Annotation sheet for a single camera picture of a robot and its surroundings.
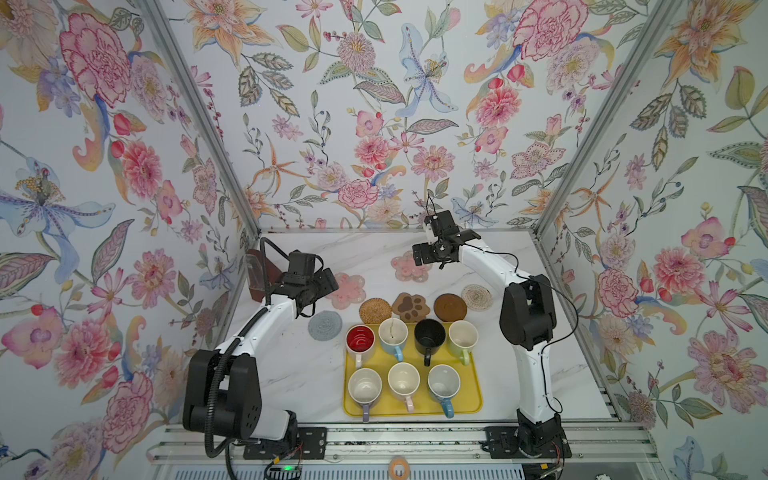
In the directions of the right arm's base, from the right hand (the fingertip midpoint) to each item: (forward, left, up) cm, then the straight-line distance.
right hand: (427, 251), depth 101 cm
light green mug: (-27, -10, -8) cm, 30 cm away
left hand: (-16, +30, +2) cm, 34 cm away
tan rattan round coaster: (-17, +17, -10) cm, 27 cm away
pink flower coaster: (-10, +26, -11) cm, 30 cm away
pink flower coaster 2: (+1, +7, -11) cm, 13 cm away
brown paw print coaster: (-16, +5, -10) cm, 20 cm away
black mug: (-27, 0, -6) cm, 28 cm away
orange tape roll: (-59, +7, -10) cm, 60 cm away
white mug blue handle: (-40, -4, -11) cm, 41 cm away
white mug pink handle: (-40, +8, -10) cm, 42 cm away
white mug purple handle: (-41, +18, -11) cm, 46 cm away
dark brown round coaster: (-15, -8, -10) cm, 20 cm away
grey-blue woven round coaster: (-23, +32, -11) cm, 41 cm away
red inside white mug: (-29, +21, -8) cm, 36 cm away
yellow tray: (-44, -10, -11) cm, 46 cm away
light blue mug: (-27, +11, -8) cm, 30 cm away
